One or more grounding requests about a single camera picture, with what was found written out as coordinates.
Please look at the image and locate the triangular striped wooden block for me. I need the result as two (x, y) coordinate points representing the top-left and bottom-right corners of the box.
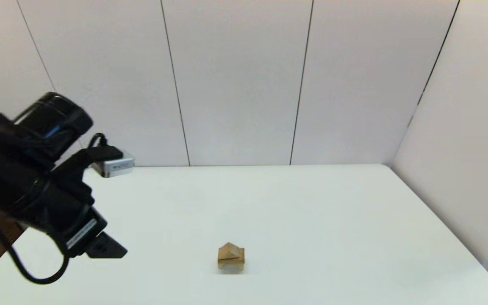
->
(219, 242), (244, 260)

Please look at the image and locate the rectangular wooden building block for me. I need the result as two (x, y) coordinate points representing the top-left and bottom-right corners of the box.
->
(217, 249), (245, 266)

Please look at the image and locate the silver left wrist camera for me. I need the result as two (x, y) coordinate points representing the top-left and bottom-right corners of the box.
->
(92, 152), (136, 178)

